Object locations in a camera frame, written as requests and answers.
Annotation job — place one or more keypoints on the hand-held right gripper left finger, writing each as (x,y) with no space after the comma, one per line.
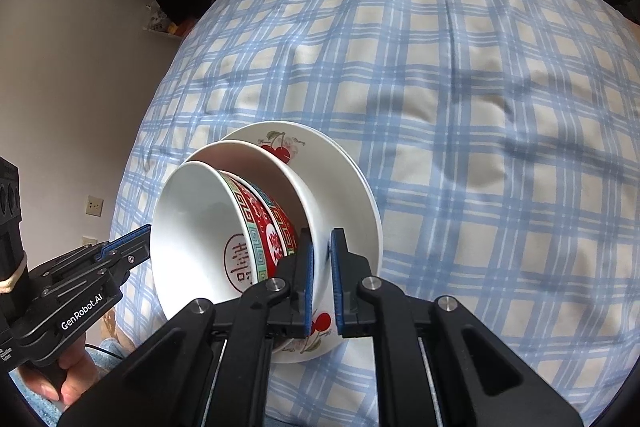
(306,287)

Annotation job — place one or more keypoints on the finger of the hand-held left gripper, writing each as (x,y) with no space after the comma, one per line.
(125,241)
(127,259)

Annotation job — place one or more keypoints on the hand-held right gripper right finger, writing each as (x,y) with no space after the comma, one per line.
(336,287)

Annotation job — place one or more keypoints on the red patterned small bowl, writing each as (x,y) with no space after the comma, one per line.
(280,237)
(200,232)

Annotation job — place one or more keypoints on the white cherry print plate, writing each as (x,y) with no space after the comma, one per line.
(340,187)

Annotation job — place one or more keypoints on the large white bowl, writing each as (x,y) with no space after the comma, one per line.
(270,177)

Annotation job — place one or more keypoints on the person's left hand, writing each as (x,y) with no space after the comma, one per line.
(75,372)

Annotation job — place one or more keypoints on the blue plaid tablecloth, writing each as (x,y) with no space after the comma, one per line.
(450,132)

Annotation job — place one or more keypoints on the yellow floor clutter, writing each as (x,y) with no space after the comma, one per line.
(170,27)

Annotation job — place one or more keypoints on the wall outlet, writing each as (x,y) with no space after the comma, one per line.
(95,206)

